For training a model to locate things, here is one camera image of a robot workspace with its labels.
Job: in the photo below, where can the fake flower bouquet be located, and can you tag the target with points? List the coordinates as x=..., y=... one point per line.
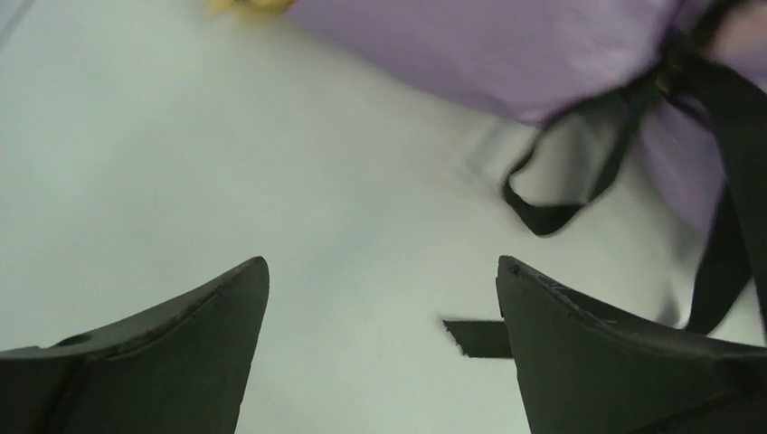
x=250, y=6

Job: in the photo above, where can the purple pink wrapping paper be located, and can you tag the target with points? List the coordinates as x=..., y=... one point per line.
x=525, y=59

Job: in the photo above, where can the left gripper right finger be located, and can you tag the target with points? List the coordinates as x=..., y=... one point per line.
x=584, y=366

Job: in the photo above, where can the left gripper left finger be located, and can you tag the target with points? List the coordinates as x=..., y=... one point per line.
x=181, y=366

